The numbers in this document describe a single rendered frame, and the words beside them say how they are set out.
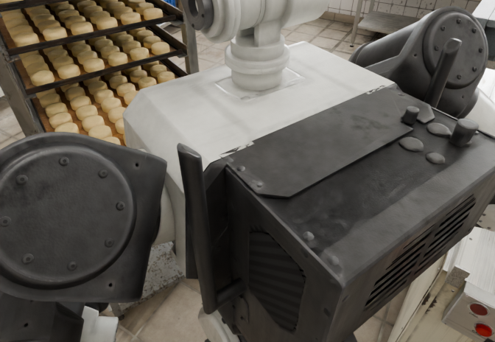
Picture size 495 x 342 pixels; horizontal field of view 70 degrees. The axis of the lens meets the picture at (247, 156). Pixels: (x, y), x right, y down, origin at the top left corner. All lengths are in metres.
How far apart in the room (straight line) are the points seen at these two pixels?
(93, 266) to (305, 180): 0.14
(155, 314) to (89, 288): 1.53
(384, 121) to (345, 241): 0.13
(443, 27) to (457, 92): 0.07
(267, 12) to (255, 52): 0.04
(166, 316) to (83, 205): 1.54
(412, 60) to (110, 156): 0.31
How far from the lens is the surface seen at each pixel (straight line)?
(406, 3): 4.72
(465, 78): 0.46
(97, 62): 1.01
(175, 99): 0.33
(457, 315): 0.99
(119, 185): 0.23
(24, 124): 0.98
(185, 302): 1.76
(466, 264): 0.89
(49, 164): 0.23
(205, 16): 0.29
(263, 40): 0.33
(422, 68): 0.43
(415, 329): 1.16
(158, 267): 1.70
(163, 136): 0.30
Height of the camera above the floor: 1.54
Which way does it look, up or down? 40 degrees down
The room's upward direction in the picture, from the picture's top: straight up
